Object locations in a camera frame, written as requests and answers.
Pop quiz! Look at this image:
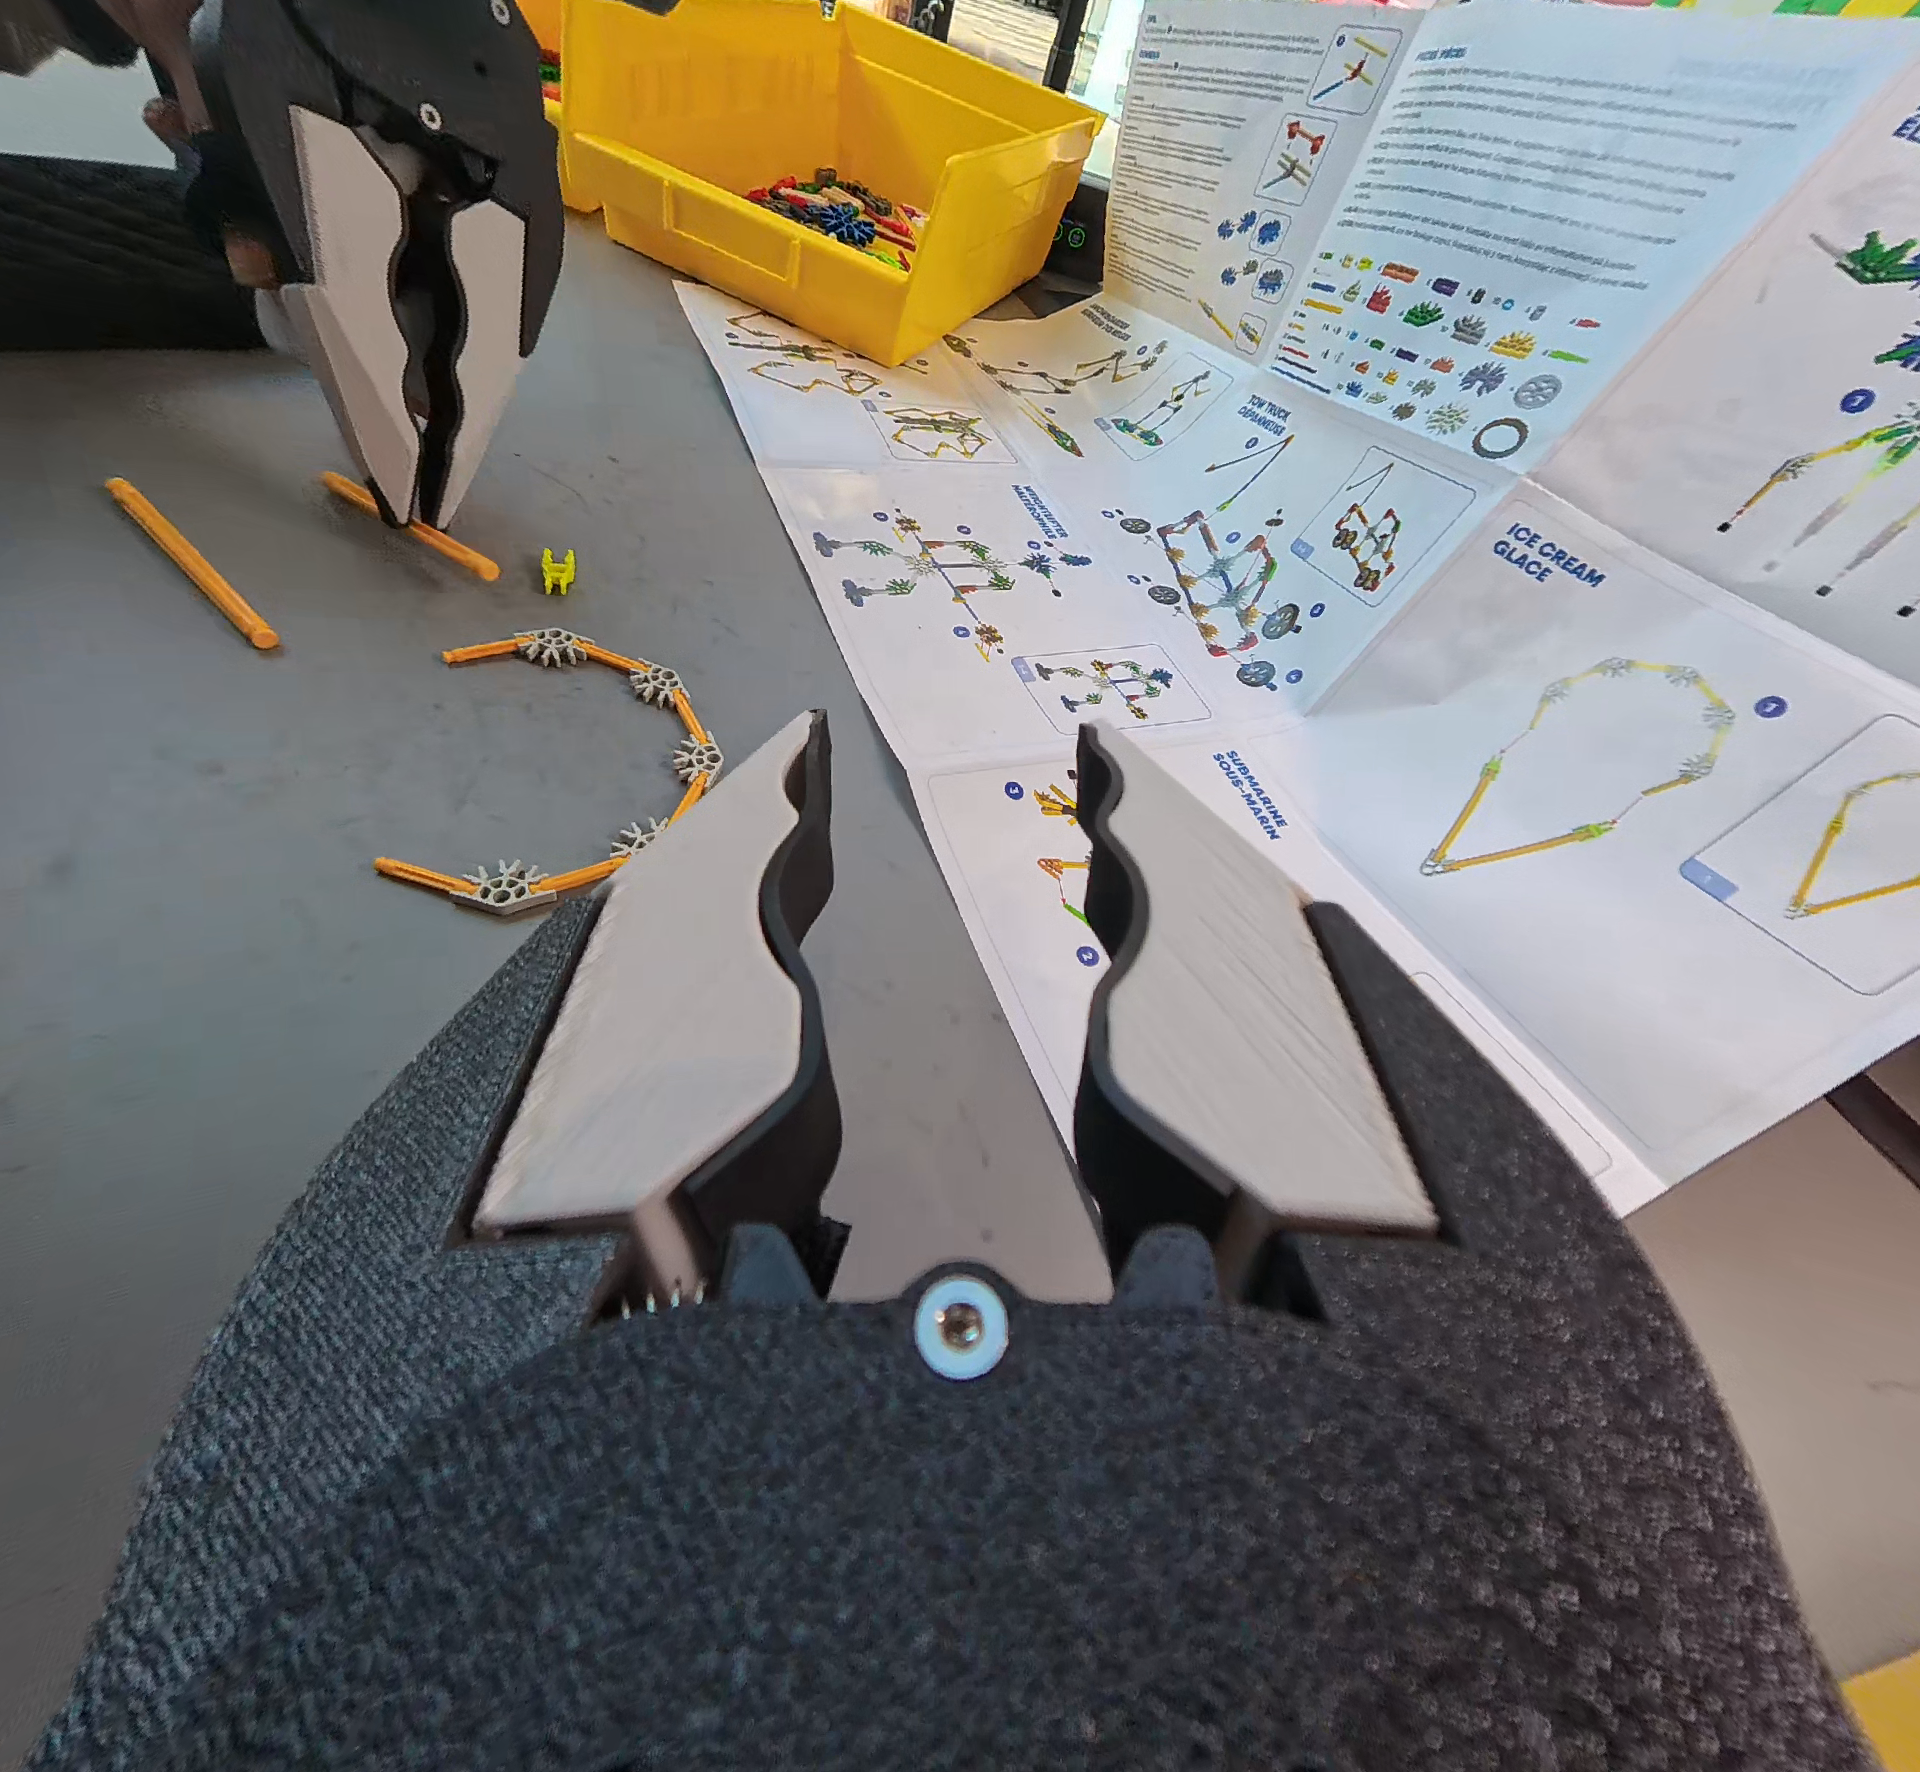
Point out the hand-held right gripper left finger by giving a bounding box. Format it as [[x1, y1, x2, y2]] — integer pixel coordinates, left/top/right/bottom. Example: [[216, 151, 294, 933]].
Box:
[[471, 710, 842, 1300]]

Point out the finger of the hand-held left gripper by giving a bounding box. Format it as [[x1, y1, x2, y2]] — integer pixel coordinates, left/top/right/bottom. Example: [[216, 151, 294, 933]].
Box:
[[433, 189, 531, 528], [286, 105, 433, 528]]

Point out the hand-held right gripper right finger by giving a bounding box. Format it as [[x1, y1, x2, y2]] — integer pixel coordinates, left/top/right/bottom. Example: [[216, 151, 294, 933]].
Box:
[[1072, 716, 1443, 1307]]

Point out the long yellow rod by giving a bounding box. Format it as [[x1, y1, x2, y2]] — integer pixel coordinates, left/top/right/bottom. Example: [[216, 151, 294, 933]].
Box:
[[319, 469, 505, 586], [103, 476, 283, 653]]

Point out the yellow rod parts bin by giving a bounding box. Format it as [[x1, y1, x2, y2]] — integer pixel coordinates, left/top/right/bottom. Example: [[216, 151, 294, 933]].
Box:
[[558, 0, 1110, 371]]

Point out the yellow plastic box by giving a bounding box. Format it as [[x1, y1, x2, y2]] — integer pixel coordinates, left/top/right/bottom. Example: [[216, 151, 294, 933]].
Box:
[[1837, 1660, 1920, 1772]]

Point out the black mesh wrist rest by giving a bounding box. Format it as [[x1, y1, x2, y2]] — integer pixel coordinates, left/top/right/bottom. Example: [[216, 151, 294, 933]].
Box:
[[0, 151, 271, 350]]

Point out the white building instruction sheet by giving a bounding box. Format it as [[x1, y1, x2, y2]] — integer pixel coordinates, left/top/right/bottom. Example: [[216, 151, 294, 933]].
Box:
[[672, 0, 1920, 1218]]

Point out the heap of colourful small rods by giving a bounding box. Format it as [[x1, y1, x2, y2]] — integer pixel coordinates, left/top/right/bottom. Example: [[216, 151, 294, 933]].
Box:
[[743, 164, 932, 277]]

